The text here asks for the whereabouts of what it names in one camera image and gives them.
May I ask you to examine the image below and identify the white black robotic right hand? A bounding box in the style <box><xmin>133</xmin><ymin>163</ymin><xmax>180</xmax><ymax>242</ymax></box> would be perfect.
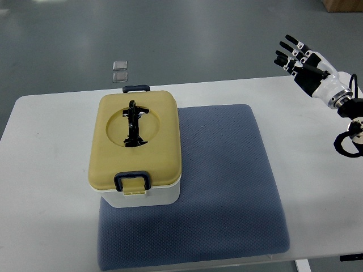
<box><xmin>274</xmin><ymin>35</ymin><xmax>353</xmax><ymax>109</ymax></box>

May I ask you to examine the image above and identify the yellow storage box lid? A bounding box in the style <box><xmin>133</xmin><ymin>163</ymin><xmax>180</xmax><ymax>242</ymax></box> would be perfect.
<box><xmin>88</xmin><ymin>91</ymin><xmax>182</xmax><ymax>192</ymax></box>

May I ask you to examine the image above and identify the black lid carry handle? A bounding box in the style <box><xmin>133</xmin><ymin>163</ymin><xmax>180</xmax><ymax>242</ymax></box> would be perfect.
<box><xmin>123</xmin><ymin>100</ymin><xmax>150</xmax><ymax>147</ymax></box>

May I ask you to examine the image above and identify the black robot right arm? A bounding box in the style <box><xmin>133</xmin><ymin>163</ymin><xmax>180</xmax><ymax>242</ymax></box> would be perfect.
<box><xmin>334</xmin><ymin>98</ymin><xmax>362</xmax><ymax>158</ymax></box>

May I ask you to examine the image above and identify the brown cardboard box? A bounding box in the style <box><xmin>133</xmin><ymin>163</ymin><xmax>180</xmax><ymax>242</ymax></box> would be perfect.
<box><xmin>322</xmin><ymin>0</ymin><xmax>362</xmax><ymax>12</ymax></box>

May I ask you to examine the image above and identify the white storage box base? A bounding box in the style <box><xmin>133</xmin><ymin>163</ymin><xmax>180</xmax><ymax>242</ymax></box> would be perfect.
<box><xmin>91</xmin><ymin>176</ymin><xmax>182</xmax><ymax>208</ymax></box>

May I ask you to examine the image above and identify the blue grey fabric cushion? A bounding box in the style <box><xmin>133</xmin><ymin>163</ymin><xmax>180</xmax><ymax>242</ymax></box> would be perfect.
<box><xmin>98</xmin><ymin>104</ymin><xmax>290</xmax><ymax>270</ymax></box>

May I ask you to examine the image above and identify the dark blue rear latch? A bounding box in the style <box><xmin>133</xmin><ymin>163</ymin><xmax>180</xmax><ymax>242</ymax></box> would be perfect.
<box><xmin>123</xmin><ymin>84</ymin><xmax>150</xmax><ymax>93</ymax></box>

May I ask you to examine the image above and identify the dark blue latch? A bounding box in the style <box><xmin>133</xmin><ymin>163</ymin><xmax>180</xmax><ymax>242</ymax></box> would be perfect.
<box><xmin>114</xmin><ymin>171</ymin><xmax>151</xmax><ymax>193</ymax></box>
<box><xmin>123</xmin><ymin>84</ymin><xmax>150</xmax><ymax>93</ymax></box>

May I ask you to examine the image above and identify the black table edge clamp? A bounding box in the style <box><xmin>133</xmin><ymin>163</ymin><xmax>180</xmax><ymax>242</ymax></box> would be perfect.
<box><xmin>339</xmin><ymin>253</ymin><xmax>363</xmax><ymax>262</ymax></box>

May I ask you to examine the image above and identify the white table leg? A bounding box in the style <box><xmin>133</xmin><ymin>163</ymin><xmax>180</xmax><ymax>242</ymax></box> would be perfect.
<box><xmin>294</xmin><ymin>259</ymin><xmax>312</xmax><ymax>272</ymax></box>

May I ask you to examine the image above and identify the upper grey floor plate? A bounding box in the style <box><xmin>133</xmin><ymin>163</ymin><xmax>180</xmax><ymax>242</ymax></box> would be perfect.
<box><xmin>113</xmin><ymin>60</ymin><xmax>128</xmax><ymax>71</ymax></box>

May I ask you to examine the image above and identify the grey floor plate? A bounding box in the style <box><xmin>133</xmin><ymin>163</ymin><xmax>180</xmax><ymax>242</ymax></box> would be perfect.
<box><xmin>113</xmin><ymin>60</ymin><xmax>128</xmax><ymax>71</ymax></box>
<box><xmin>112</xmin><ymin>71</ymin><xmax>128</xmax><ymax>83</ymax></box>

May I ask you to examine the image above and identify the lower grey floor plate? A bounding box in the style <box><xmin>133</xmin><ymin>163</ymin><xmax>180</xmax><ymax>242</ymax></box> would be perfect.
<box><xmin>112</xmin><ymin>71</ymin><xmax>128</xmax><ymax>83</ymax></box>

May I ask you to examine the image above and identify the dark blue front latch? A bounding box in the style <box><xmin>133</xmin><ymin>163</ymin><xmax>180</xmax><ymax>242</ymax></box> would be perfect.
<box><xmin>114</xmin><ymin>171</ymin><xmax>151</xmax><ymax>193</ymax></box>

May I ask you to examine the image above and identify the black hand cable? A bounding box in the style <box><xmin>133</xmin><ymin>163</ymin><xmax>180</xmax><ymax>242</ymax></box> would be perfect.
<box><xmin>348</xmin><ymin>73</ymin><xmax>363</xmax><ymax>100</ymax></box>

